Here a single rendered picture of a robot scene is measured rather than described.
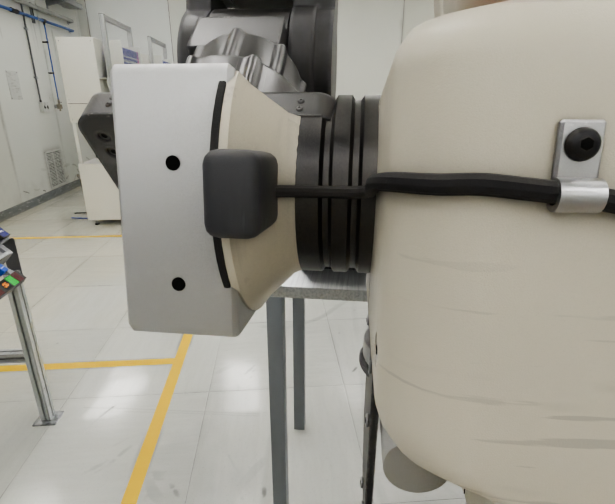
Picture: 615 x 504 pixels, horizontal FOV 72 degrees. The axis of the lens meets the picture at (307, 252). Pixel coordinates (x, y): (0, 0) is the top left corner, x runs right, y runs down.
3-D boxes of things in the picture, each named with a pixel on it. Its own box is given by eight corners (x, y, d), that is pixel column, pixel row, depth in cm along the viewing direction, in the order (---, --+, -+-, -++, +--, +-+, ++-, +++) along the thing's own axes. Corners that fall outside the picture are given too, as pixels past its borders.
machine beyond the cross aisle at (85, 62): (202, 206, 508) (187, 28, 444) (190, 225, 431) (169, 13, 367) (84, 208, 498) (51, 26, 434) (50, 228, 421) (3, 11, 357)
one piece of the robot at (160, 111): (237, 343, 18) (232, 61, 16) (126, 336, 19) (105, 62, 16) (279, 280, 28) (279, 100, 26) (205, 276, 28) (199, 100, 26)
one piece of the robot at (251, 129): (280, 44, 13) (187, 46, 13) (279, 381, 15) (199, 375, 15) (318, 102, 25) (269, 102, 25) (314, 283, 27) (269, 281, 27)
